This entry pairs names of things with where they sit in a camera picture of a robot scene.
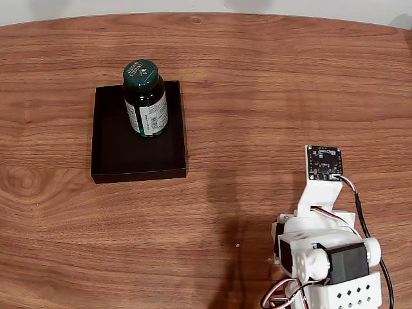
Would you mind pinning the green pill bottle with cap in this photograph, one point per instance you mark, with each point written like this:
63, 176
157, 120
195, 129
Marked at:
145, 96

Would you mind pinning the black camera circuit board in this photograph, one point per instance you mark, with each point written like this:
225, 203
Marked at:
324, 162

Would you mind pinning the black shallow cardboard box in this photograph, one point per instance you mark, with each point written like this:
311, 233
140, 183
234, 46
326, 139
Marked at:
112, 154

